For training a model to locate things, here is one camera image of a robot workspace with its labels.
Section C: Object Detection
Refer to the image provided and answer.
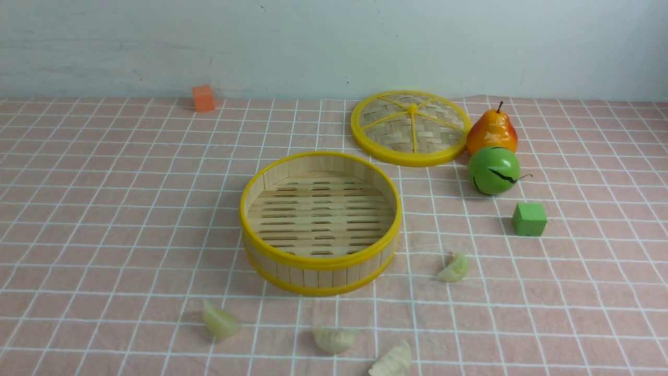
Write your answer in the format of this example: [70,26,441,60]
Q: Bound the orange foam cube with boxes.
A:
[192,84,216,112]

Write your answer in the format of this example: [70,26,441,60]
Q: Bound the green foam cube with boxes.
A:
[511,202,548,237]

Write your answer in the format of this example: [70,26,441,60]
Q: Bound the green toy apple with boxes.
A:
[468,147,533,196]

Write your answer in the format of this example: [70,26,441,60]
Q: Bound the bamboo steamer tray yellow rim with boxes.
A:
[239,151,403,297]

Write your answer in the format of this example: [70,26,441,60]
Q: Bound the orange yellow toy pear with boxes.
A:
[466,101,518,155]

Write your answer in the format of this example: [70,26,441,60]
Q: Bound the white pleated dumpling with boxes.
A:
[311,327,358,354]

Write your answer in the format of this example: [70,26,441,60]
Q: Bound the pale green dumpling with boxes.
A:
[202,300,243,340]
[436,252,469,283]

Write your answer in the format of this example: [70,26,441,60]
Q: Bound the cream pleated dumpling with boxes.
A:
[368,340,412,376]

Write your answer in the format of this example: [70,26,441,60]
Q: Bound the woven steamer lid yellow rim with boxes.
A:
[349,90,472,168]

